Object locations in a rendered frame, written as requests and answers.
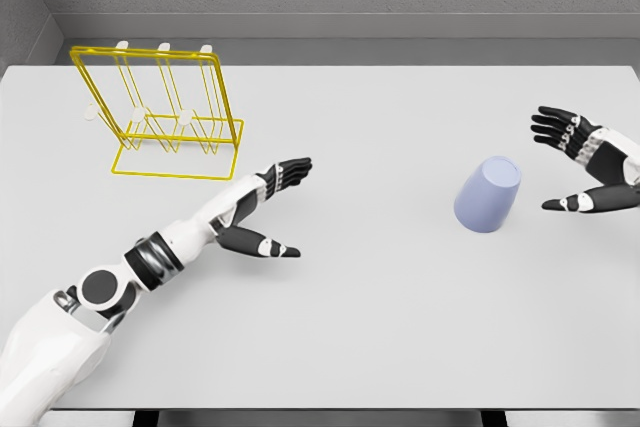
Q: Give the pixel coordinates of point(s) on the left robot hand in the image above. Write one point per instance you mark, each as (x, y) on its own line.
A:
(240, 207)

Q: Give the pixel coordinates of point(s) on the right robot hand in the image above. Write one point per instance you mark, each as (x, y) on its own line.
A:
(605, 157)

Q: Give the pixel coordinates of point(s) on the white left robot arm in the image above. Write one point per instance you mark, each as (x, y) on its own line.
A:
(165, 247)

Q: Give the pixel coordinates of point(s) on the lavender cup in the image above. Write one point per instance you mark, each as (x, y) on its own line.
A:
(487, 194)

